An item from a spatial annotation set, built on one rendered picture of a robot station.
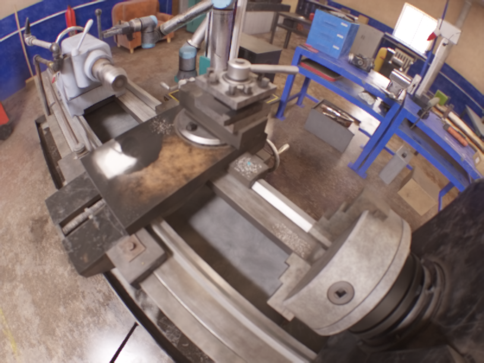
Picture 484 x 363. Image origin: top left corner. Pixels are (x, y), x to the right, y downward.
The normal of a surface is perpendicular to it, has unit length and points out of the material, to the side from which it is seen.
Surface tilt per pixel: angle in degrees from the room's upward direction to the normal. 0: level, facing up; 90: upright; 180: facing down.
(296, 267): 20
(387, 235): 3
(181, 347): 0
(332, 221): 80
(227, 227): 4
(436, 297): 10
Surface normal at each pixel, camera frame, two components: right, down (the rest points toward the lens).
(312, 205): 0.15, -0.60
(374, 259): -0.11, -0.35
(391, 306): -0.29, -0.13
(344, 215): -0.62, 0.42
